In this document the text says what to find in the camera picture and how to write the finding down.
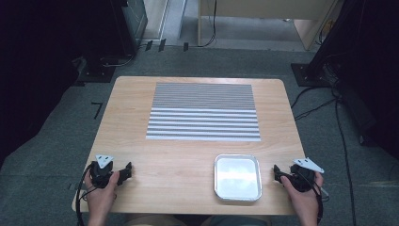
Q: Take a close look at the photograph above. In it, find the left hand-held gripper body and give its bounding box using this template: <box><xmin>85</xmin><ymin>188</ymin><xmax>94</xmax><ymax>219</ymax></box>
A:
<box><xmin>89</xmin><ymin>153</ymin><xmax>120</xmax><ymax>189</ymax></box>

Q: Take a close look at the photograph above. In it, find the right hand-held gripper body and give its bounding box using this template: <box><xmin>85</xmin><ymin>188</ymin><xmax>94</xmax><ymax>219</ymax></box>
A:
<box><xmin>283</xmin><ymin>157</ymin><xmax>326</xmax><ymax>193</ymax></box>

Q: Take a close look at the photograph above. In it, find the person's left hand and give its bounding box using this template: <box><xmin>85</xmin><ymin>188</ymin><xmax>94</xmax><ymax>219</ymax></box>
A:
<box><xmin>84</xmin><ymin>170</ymin><xmax>121</xmax><ymax>218</ymax></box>

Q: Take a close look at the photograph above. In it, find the person's right hand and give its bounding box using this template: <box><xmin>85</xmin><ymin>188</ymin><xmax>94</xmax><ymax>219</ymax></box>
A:
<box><xmin>279</xmin><ymin>171</ymin><xmax>325</xmax><ymax>219</ymax></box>

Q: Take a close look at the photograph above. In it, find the silver metal tray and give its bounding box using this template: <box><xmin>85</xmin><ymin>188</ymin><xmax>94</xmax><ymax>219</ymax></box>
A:
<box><xmin>214</xmin><ymin>153</ymin><xmax>263</xmax><ymax>202</ymax></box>

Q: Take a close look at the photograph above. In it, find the grey striped placemat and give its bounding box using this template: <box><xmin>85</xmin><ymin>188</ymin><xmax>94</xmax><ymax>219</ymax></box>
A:
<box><xmin>145</xmin><ymin>82</ymin><xmax>262</xmax><ymax>142</ymax></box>

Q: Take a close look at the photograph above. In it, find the dark curtain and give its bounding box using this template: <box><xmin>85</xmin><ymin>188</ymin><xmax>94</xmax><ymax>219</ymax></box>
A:
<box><xmin>0</xmin><ymin>0</ymin><xmax>128</xmax><ymax>168</ymax></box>
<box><xmin>309</xmin><ymin>0</ymin><xmax>399</xmax><ymax>159</ymax></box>

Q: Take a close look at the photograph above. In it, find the black cabinet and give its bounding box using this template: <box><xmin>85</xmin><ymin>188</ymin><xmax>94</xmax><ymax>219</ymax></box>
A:
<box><xmin>109</xmin><ymin>0</ymin><xmax>149</xmax><ymax>58</ymax></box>

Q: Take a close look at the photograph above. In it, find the light wooden desk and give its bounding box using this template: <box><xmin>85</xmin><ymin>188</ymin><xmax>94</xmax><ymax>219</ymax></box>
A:
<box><xmin>197</xmin><ymin>0</ymin><xmax>342</xmax><ymax>52</ymax></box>

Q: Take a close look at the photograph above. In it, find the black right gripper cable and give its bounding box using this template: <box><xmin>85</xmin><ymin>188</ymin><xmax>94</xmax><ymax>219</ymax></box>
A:
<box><xmin>309</xmin><ymin>175</ymin><xmax>330</xmax><ymax>225</ymax></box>

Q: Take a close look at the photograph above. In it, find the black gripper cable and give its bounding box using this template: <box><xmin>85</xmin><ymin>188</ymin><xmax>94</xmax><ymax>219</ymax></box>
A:
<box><xmin>309</xmin><ymin>175</ymin><xmax>330</xmax><ymax>225</ymax></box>
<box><xmin>74</xmin><ymin>161</ymin><xmax>99</xmax><ymax>226</ymax></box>

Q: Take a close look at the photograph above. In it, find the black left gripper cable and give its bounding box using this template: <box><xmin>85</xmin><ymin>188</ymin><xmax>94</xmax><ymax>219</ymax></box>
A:
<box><xmin>74</xmin><ymin>161</ymin><xmax>99</xmax><ymax>226</ymax></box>

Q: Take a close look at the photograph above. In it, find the long black floor cable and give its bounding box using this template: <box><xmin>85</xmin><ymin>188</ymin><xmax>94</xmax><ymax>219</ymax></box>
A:
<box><xmin>332</xmin><ymin>89</ymin><xmax>358</xmax><ymax>226</ymax></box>

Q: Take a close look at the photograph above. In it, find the black stand base plate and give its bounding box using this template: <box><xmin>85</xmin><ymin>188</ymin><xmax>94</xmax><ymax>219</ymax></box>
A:
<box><xmin>290</xmin><ymin>62</ymin><xmax>335</xmax><ymax>88</ymax></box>
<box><xmin>72</xmin><ymin>56</ymin><xmax>118</xmax><ymax>87</ymax></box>

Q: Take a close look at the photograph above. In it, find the black hanging cable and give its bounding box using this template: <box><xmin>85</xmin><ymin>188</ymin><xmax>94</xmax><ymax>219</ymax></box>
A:
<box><xmin>187</xmin><ymin>0</ymin><xmax>218</xmax><ymax>49</ymax></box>

